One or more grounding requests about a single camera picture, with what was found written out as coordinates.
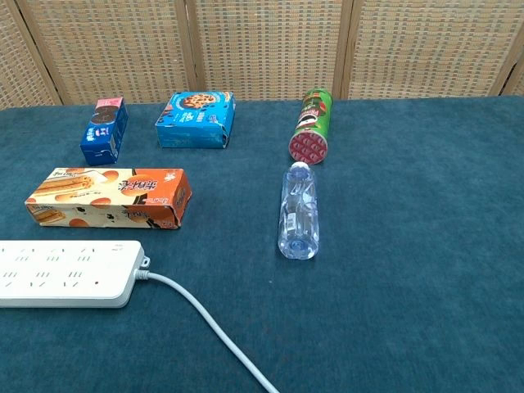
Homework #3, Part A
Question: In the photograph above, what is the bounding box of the light blue cookie box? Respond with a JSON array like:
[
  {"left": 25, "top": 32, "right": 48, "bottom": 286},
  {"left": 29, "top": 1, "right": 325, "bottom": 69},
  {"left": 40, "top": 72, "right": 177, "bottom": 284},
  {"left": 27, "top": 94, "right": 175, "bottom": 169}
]
[{"left": 155, "top": 91, "right": 237, "bottom": 150}]

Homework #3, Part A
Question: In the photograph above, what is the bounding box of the green Pringles can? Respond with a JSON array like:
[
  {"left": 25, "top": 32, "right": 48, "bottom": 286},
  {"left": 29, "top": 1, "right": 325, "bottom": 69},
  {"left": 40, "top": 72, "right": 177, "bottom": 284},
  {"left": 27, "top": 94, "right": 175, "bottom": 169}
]
[{"left": 288, "top": 88, "right": 334, "bottom": 165}]

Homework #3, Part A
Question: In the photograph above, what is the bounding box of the white power strip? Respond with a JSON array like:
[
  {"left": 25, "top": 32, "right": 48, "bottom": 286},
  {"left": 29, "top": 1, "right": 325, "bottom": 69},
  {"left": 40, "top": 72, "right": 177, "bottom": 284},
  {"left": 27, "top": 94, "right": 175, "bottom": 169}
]
[{"left": 0, "top": 239, "right": 151, "bottom": 309}]

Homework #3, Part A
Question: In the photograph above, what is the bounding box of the teal table cloth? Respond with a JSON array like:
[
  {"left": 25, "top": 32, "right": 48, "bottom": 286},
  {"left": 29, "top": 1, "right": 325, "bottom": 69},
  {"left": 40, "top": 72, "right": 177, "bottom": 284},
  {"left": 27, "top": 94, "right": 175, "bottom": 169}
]
[{"left": 0, "top": 94, "right": 524, "bottom": 393}]

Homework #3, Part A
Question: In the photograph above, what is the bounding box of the white power strip cable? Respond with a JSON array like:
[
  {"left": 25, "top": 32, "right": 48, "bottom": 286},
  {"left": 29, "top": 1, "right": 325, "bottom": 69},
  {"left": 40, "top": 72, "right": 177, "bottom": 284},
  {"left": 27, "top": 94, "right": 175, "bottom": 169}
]
[{"left": 135, "top": 269, "right": 281, "bottom": 393}]

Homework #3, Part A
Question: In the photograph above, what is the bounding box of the clear plastic water bottle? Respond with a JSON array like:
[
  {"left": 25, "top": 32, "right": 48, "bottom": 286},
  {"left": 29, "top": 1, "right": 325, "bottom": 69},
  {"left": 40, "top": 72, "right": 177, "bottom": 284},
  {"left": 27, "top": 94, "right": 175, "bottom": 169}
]
[{"left": 277, "top": 161, "right": 320, "bottom": 260}]

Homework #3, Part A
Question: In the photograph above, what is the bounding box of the orange snack box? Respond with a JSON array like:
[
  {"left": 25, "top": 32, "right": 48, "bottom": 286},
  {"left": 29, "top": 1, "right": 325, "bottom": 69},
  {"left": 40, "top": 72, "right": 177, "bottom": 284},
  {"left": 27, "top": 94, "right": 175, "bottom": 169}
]
[{"left": 25, "top": 166, "right": 193, "bottom": 230}]

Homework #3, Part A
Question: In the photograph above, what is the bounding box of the woven rattan folding screen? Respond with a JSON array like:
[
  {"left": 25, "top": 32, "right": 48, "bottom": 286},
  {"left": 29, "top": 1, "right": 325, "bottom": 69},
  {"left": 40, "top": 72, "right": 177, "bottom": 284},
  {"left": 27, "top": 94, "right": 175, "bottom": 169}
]
[{"left": 0, "top": 0, "right": 524, "bottom": 111}]

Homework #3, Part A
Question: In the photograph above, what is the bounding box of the dark blue Oreo box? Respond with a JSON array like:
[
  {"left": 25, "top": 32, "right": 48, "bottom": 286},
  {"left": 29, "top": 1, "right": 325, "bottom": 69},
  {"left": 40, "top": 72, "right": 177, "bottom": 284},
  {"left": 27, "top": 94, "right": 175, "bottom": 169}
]
[{"left": 79, "top": 97, "right": 129, "bottom": 167}]

